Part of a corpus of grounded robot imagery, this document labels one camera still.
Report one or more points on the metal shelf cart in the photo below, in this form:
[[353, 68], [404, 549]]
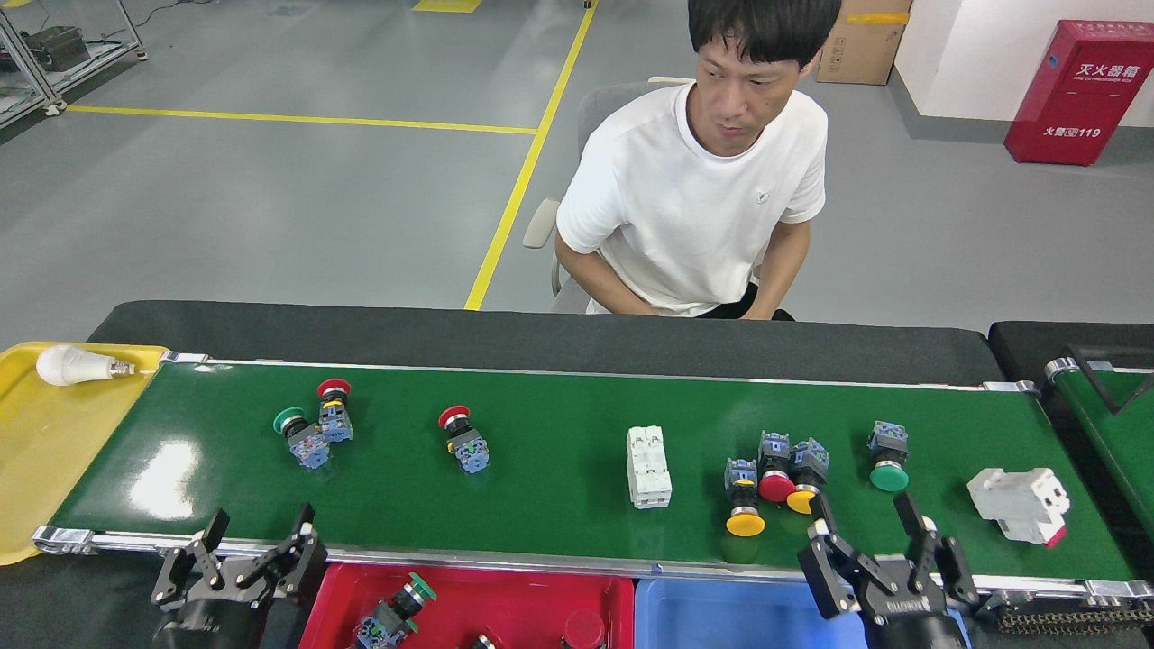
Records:
[[113, 52]]

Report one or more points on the white circuit breaker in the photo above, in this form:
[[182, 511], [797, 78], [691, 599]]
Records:
[[1019, 505], [649, 469]]

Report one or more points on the yellow push button switch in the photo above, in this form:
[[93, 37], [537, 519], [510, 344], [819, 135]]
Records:
[[745, 523], [810, 457]]

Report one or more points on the brown cardboard box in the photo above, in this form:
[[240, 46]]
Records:
[[861, 50]]

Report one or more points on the yellow plastic tray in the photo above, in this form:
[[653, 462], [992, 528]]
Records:
[[54, 451]]

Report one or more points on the person's right forearm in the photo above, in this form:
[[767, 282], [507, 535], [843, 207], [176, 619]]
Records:
[[599, 293]]

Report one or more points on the wide green conveyor belt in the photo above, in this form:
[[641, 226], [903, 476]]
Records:
[[559, 433]]

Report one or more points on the green push button switch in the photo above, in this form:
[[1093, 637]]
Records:
[[311, 448], [889, 476], [394, 615]]

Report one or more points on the grey office chair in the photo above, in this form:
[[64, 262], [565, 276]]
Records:
[[541, 221]]

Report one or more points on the red fire extinguisher cabinet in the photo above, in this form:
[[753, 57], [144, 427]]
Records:
[[1077, 99]]

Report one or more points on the green feeder conveyor belt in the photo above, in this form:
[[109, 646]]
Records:
[[1127, 442]]

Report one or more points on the blue plastic bin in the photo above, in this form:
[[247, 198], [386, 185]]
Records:
[[721, 622]]

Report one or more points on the dark grey equipment box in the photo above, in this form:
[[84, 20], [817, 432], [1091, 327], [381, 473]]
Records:
[[59, 47]]

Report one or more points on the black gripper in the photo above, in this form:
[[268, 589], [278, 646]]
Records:
[[911, 622], [212, 626]]

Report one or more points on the person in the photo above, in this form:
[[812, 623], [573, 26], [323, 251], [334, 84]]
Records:
[[685, 207]]

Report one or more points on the black triangular guide frame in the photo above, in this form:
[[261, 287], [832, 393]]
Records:
[[1116, 407]]

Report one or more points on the red plastic bin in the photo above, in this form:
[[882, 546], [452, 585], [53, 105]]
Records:
[[523, 604]]

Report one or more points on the white light bulb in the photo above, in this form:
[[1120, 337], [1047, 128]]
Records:
[[68, 365]]

